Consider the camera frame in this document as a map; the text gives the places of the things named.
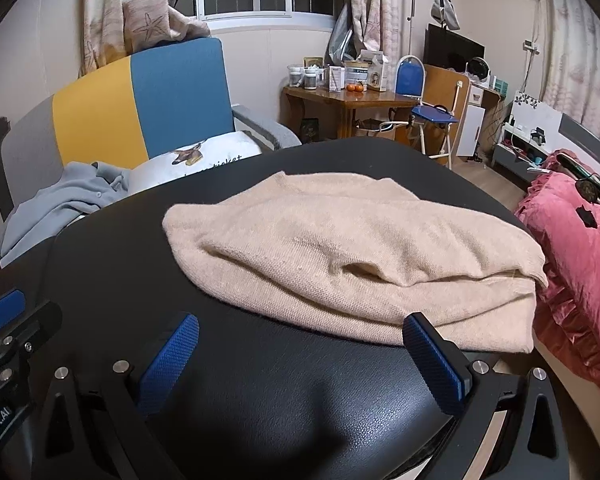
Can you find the black monitor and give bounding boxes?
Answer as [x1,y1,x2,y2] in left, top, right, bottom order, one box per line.
[422,23,486,73]

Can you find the light wooden computer desk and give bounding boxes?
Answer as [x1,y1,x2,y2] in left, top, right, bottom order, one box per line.
[422,63,506,161]

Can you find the beige knitted sweater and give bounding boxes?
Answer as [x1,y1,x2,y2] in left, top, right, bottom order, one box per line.
[162,170,551,356]

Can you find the cream box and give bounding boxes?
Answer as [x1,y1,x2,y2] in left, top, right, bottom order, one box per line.
[342,60,370,86]

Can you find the blue folding chair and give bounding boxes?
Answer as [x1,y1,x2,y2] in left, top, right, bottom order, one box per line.
[387,55,461,171]

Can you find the light blue garment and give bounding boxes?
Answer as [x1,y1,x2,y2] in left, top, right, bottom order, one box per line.
[0,160,131,268]

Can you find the pink ruffled bed cover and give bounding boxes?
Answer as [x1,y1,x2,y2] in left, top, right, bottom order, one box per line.
[515,149,600,411]

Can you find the brown paper bag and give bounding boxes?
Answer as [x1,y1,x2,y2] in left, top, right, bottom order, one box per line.
[355,120,397,142]

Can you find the white decal panel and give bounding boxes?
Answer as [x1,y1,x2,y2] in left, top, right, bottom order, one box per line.
[510,91,563,146]

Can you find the round white desk fan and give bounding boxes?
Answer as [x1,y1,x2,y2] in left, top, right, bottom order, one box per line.
[465,57,491,84]

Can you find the beige patterned curtain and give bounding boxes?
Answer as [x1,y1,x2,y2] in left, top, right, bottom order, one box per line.
[342,0,406,61]
[540,0,600,136]

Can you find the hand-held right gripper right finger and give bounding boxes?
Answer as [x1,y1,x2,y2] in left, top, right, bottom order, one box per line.
[403,311,572,480]

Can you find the blue yellow grey armchair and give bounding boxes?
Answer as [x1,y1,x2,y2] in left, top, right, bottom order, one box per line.
[0,36,303,271]

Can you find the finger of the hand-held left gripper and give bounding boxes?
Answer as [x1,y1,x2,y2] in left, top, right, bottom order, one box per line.
[0,289,63,378]

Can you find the beige starfish print curtain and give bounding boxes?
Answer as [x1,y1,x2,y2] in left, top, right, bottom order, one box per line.
[77,0,213,78]

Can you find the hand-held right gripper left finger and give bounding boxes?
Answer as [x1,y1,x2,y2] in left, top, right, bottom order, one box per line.
[27,312,200,480]

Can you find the white deer print pillow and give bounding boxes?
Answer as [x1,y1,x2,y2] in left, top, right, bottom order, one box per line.
[127,130,263,196]

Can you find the silver foil bag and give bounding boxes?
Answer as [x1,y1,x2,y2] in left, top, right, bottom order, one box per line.
[325,5,361,68]

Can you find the brown wooden desk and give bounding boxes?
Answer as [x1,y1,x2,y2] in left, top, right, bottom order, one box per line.
[282,85,421,143]

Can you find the grey hanging bag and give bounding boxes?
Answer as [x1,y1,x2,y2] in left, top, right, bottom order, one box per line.
[431,0,461,31]

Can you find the grey bedside shelf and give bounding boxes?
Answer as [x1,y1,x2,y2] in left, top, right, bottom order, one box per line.
[492,125,548,182]

